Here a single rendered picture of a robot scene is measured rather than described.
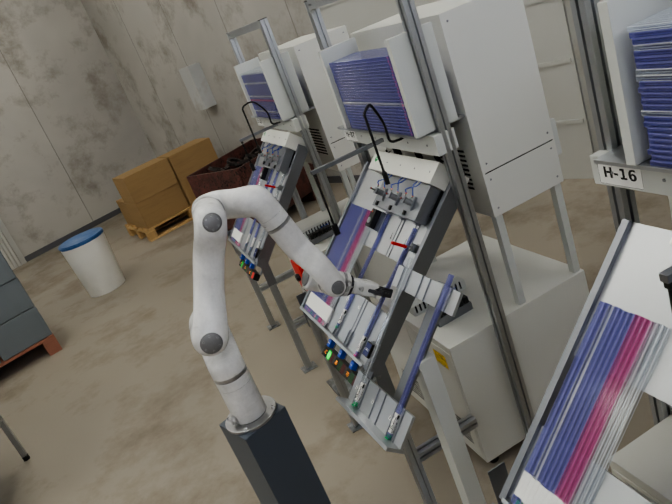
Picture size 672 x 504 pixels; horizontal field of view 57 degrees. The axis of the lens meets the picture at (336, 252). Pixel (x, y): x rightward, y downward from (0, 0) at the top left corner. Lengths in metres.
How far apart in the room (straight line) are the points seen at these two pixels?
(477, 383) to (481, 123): 0.97
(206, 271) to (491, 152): 1.04
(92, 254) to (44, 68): 4.34
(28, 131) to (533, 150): 8.65
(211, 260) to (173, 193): 6.06
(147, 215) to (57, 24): 3.79
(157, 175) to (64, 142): 2.70
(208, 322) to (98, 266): 4.77
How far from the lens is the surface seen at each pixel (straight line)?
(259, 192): 1.95
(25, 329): 5.88
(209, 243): 1.91
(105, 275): 6.75
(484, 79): 2.19
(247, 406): 2.18
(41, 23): 10.51
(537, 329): 2.54
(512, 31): 2.26
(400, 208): 2.25
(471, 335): 2.36
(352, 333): 2.34
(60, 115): 10.33
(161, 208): 7.95
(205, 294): 2.00
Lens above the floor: 1.89
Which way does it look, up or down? 21 degrees down
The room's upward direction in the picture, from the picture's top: 21 degrees counter-clockwise
